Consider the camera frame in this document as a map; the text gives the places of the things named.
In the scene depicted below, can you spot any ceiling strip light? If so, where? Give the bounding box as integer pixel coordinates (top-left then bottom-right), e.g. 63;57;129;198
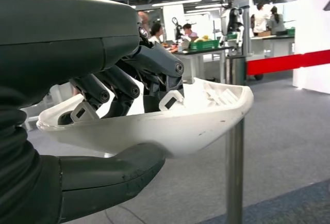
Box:
151;0;202;8

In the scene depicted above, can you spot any black humanoid robot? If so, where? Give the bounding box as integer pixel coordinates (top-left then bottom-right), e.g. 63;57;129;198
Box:
226;6;245;56

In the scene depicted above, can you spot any green plastic crate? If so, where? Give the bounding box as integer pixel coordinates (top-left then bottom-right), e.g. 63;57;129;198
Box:
189;39;219;51

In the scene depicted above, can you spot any red barrier belt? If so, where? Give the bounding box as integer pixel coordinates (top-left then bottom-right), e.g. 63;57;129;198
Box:
246;49;330;77

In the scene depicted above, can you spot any black top table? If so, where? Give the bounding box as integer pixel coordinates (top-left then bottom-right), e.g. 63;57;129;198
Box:
174;45;231;84

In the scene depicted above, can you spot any person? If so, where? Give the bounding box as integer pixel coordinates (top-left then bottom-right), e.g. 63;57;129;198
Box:
182;23;198;39
149;22;166;44
138;10;151;38
251;3;268;35
267;6;286;36

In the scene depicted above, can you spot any chrome stanchion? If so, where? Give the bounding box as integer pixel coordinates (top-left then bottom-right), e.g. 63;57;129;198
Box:
225;56;246;224

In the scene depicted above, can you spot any white table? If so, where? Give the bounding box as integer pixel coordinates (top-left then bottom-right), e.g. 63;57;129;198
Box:
250;34;296;59

